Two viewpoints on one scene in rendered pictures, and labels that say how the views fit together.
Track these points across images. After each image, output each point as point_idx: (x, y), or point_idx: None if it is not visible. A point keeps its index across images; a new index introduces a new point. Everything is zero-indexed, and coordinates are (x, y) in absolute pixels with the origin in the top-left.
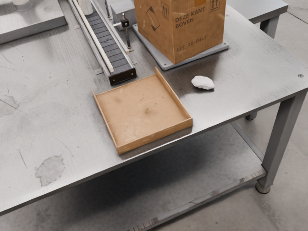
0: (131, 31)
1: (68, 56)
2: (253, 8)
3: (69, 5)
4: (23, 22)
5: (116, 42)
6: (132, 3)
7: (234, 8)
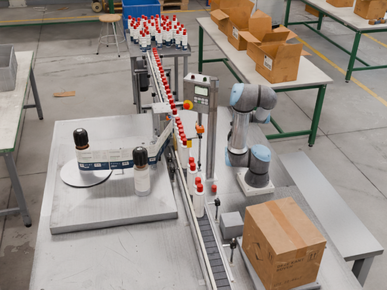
0: None
1: (175, 256)
2: (351, 244)
3: (181, 194)
4: (141, 209)
5: (221, 258)
6: (241, 218)
7: (333, 239)
